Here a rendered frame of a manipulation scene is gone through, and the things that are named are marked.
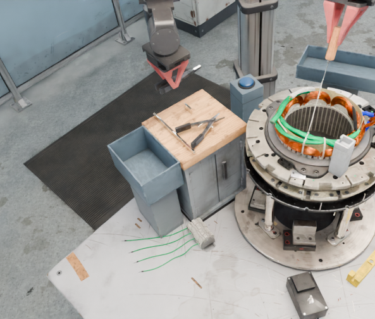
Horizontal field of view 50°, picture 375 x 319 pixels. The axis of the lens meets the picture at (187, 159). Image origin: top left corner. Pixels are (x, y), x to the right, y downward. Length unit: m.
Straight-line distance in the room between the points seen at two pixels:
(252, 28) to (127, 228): 0.70
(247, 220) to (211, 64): 2.02
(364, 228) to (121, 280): 0.66
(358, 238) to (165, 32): 0.73
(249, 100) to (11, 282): 1.54
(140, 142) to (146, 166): 0.07
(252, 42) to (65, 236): 1.43
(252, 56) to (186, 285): 0.73
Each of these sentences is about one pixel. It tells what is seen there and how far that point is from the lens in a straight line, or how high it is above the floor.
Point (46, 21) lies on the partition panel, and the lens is 3.04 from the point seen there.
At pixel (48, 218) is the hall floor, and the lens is 2.34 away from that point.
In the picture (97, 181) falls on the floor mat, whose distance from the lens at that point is 2.37.
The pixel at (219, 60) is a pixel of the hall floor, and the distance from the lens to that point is 3.06.
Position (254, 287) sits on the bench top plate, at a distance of 1.07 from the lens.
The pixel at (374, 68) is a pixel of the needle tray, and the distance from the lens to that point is 1.28.
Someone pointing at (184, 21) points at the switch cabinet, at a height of 0.10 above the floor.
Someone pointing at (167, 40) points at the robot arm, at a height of 1.36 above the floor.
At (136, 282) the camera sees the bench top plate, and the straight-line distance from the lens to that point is 1.11.
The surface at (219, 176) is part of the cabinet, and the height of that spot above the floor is 0.92.
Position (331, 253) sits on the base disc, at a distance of 1.11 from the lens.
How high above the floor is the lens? 1.77
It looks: 48 degrees down
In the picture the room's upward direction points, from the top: 10 degrees counter-clockwise
